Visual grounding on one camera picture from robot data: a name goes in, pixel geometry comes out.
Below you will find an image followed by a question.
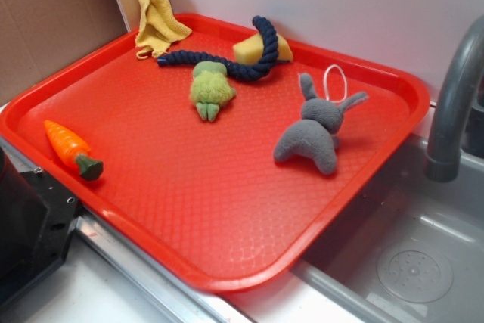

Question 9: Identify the orange toy carrot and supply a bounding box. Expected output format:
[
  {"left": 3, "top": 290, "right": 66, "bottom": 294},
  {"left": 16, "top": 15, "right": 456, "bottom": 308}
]
[{"left": 44, "top": 120, "right": 104, "bottom": 181}]

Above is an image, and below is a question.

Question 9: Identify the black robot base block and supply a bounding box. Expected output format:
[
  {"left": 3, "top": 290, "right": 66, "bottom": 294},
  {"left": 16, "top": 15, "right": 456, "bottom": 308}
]
[{"left": 1, "top": 151, "right": 79, "bottom": 307}]

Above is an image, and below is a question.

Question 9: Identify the red plastic tray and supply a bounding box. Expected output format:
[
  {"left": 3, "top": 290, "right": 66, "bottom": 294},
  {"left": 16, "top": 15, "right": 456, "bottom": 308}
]
[{"left": 1, "top": 33, "right": 430, "bottom": 293}]

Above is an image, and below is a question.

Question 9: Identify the green plush toy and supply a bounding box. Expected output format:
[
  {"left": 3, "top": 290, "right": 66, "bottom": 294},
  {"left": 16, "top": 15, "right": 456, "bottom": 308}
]
[{"left": 189, "top": 61, "right": 236, "bottom": 122}]

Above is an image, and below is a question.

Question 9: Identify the grey plush bunny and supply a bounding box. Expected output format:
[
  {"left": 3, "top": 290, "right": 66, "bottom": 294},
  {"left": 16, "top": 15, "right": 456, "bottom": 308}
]
[{"left": 273, "top": 73, "right": 368, "bottom": 175}]

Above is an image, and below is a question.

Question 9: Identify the yellow sponge wedge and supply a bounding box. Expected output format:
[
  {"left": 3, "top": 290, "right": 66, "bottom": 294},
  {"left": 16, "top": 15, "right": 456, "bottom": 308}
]
[{"left": 232, "top": 34, "right": 293, "bottom": 65}]

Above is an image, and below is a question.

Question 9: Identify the yellow cloth rag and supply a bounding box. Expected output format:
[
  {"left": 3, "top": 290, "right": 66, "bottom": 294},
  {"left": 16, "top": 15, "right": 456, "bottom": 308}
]
[{"left": 135, "top": 0, "right": 192, "bottom": 60}]

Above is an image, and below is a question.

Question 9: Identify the grey plastic sink basin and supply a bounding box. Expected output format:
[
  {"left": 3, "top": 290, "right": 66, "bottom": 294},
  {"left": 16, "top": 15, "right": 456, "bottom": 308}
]
[{"left": 293, "top": 137, "right": 483, "bottom": 322}]

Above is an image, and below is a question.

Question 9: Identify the grey sink faucet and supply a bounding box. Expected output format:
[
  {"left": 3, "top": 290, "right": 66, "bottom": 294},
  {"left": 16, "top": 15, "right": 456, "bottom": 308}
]
[{"left": 424, "top": 17, "right": 483, "bottom": 182}]

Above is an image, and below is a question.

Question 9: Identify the brown cardboard panel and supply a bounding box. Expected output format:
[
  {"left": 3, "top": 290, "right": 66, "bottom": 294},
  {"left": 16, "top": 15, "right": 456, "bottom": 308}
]
[{"left": 1, "top": 0, "right": 126, "bottom": 104}]

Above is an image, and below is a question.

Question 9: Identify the dark blue rope toy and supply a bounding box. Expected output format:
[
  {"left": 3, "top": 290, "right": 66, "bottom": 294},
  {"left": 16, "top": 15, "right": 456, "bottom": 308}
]
[{"left": 157, "top": 16, "right": 279, "bottom": 82}]

